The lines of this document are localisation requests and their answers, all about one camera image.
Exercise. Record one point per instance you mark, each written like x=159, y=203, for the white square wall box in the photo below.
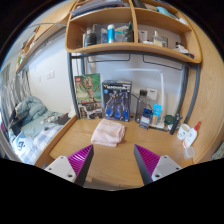
x=152, y=93

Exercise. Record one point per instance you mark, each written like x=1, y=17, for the black flat tablet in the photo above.
x=62, y=119

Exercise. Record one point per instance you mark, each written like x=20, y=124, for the small dark blue box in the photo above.
x=145, y=118

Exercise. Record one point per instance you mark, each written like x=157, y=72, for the black electric shaver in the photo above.
x=175, y=124

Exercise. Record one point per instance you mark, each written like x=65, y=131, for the light blue duvet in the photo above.
x=31, y=108

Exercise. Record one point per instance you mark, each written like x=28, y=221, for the grey metal desk frame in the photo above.
x=70, y=86

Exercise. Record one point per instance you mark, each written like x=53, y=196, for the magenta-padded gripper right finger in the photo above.
x=150, y=160

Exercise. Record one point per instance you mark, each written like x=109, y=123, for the pink towel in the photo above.
x=108, y=132

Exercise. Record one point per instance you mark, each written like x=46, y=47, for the bed with checked sheet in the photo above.
x=33, y=136

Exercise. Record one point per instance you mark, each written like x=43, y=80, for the white bottle with red cap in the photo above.
x=190, y=136

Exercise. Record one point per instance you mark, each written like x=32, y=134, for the long wooden overhead shelf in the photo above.
x=46, y=33

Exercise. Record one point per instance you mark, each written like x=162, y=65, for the grey patterned curtain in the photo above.
x=15, y=90

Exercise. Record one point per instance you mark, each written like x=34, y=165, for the dark transparent water bottle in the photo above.
x=141, y=105

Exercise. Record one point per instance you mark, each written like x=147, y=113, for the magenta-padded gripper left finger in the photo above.
x=77, y=160

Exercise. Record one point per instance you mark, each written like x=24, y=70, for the white wall switch plate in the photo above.
x=50, y=75

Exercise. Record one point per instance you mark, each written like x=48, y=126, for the clear plastic cup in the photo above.
x=189, y=152

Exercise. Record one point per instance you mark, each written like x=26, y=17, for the white mug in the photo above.
x=183, y=131

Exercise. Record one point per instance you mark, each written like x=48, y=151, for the tree figure toy box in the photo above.
x=88, y=95

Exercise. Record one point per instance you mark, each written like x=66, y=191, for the light blue card package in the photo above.
x=156, y=113

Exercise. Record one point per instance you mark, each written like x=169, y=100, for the dark green round container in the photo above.
x=169, y=120

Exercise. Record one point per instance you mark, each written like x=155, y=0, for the wooden shelf unit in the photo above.
x=133, y=46

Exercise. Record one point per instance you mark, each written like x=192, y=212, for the blue robot model kit box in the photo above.
x=116, y=100

